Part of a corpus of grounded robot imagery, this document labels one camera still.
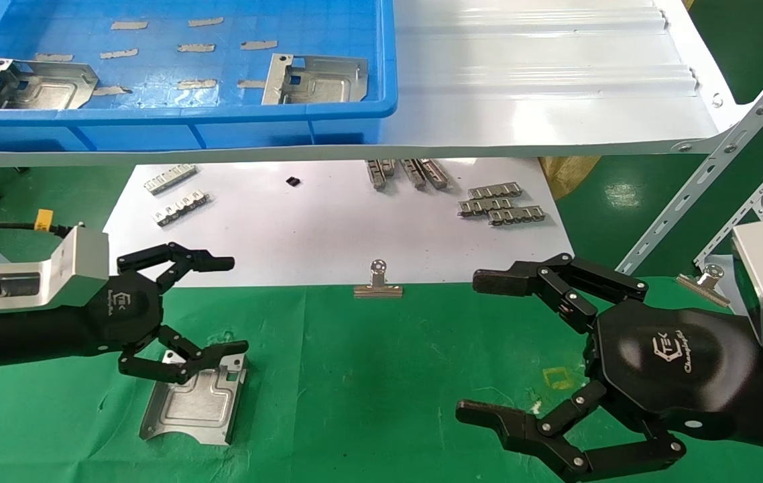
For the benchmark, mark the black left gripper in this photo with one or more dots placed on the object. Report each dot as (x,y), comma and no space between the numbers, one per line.
(123,312)

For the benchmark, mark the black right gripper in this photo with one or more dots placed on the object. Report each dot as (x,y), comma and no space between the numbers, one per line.
(676,369)

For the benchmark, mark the bent galvanized steel bracket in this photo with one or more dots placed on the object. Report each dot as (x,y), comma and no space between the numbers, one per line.
(194,409)
(39,87)
(328,80)

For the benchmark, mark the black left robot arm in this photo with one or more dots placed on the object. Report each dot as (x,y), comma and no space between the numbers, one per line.
(19,339)

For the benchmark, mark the small black plastic part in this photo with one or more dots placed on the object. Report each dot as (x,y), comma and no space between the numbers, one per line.
(293,181)

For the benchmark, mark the green table cloth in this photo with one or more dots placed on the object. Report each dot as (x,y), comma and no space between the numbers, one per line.
(355,376)

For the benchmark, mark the silver binder clip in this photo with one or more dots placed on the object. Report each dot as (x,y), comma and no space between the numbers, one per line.
(700,287)
(378,290)

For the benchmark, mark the yellow woven sack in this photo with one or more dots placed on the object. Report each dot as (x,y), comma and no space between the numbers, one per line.
(566,176)

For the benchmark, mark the blue plastic bin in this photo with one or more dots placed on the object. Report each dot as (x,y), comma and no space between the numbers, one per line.
(153,131)

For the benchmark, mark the grey tape strip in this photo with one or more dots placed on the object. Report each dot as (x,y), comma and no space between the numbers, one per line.
(196,84)
(119,53)
(206,21)
(196,47)
(259,45)
(53,58)
(129,25)
(251,84)
(111,90)

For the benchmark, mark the white metal shelf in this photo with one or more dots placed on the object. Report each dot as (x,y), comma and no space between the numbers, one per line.
(542,94)

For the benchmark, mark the white perforated steel upright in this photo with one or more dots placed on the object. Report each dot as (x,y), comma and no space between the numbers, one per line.
(723,151)
(757,201)

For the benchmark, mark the small notched metal rail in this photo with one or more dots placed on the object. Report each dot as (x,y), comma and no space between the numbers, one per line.
(388,168)
(515,215)
(375,176)
(435,174)
(182,207)
(414,174)
(170,179)
(485,206)
(494,191)

